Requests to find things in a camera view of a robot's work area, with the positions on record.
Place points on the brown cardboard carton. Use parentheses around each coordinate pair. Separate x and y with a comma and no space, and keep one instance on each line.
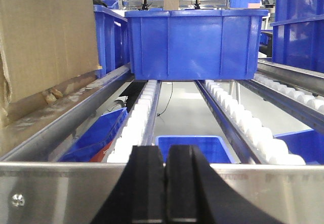
(48,48)

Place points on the red snack package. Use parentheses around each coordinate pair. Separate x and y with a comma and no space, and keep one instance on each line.
(98,157)

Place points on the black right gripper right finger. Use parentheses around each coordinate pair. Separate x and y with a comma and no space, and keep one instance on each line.
(197,194)

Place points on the blue lower bin left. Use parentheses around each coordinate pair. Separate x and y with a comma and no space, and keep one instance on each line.
(96,137)

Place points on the white roller track centre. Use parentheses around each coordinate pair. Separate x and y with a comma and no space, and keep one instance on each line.
(251,141)

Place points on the blue plastic bin left behind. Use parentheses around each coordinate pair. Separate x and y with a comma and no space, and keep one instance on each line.
(112,40)

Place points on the blue plastic bin centre shelf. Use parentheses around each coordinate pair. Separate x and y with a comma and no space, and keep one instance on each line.
(187,45)

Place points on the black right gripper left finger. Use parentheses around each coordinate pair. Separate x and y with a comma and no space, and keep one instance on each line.
(139,195)

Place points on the blue lower bin right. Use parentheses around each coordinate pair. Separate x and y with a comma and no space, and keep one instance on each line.
(306,143)

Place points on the blue stacked bins right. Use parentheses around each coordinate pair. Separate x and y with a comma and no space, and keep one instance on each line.
(298,34)

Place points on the steel shelf front rail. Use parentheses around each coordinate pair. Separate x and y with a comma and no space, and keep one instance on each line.
(36,192)

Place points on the white roller track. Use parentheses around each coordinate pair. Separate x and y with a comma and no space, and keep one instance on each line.
(304,107)
(251,141)
(138,128)

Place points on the white roller track left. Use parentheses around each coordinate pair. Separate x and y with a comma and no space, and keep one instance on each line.
(138,128)

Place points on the white roller track right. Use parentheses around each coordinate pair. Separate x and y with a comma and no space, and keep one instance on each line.
(304,107)

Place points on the steel shelf divider left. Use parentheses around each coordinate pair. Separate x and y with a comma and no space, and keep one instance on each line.
(35,136)

